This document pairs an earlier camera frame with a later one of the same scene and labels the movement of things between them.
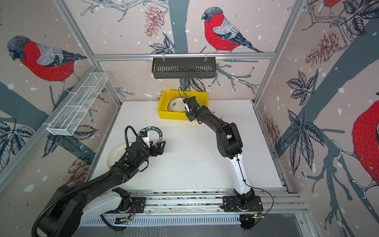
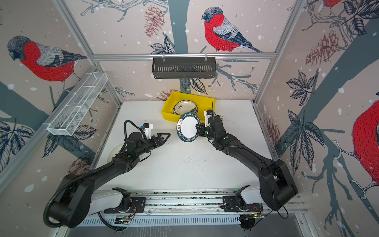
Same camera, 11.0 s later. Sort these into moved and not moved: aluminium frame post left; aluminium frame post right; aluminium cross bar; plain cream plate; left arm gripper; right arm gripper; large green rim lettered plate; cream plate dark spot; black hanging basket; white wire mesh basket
Moved: large green rim lettered plate; right arm gripper; left arm gripper; cream plate dark spot
Not moved: aluminium frame post right; aluminium cross bar; white wire mesh basket; plain cream plate; black hanging basket; aluminium frame post left
